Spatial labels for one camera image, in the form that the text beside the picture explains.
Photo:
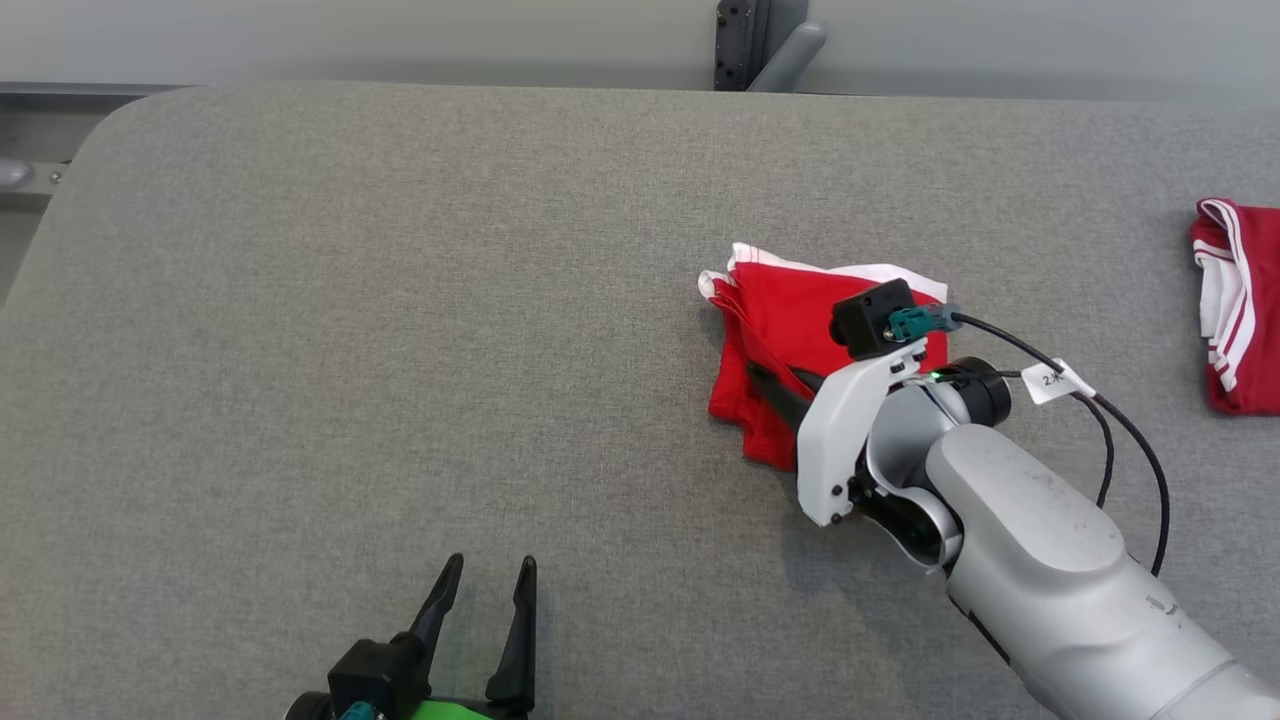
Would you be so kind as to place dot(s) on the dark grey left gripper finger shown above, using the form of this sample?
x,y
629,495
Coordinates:
x,y
442,610
520,650

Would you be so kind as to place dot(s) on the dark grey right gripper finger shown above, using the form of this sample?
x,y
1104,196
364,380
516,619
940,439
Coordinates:
x,y
808,379
785,395

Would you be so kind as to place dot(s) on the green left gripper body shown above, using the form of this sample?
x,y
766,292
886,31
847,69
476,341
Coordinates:
x,y
460,712

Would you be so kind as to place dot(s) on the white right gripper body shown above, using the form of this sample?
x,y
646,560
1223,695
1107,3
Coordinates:
x,y
835,440

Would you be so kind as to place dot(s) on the red shorts with white stripe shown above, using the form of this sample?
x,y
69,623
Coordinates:
x,y
780,320

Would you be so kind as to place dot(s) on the red basketball jersey number 23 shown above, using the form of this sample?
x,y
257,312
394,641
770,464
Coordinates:
x,y
1255,310

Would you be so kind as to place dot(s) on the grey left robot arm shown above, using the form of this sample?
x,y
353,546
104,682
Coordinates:
x,y
305,708

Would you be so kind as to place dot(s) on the grey fabric sofa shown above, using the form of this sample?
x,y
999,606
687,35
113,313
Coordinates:
x,y
400,350

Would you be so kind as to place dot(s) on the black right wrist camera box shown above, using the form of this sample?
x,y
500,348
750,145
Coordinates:
x,y
865,315

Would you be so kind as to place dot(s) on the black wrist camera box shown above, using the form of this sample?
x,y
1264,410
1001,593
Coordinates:
x,y
865,315
375,675

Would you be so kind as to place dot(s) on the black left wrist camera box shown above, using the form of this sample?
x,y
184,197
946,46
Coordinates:
x,y
375,675

